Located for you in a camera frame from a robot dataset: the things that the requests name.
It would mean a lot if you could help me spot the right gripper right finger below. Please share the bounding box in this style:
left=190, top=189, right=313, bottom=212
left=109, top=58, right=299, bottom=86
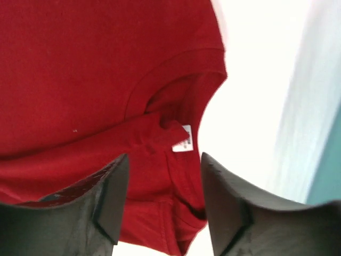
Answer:
left=201, top=153, right=340, bottom=256

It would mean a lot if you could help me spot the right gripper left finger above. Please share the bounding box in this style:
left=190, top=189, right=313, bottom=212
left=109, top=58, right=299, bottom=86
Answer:
left=1, top=154, right=129, bottom=255

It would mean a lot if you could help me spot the dark red t-shirt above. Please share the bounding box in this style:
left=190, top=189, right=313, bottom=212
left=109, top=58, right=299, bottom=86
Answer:
left=1, top=1, right=227, bottom=255

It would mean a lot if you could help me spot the translucent blue plastic bin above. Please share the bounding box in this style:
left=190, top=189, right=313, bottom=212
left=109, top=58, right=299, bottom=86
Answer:
left=271, top=1, right=340, bottom=204

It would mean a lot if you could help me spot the white garment care label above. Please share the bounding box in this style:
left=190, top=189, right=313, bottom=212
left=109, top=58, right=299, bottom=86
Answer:
left=172, top=125, right=194, bottom=153

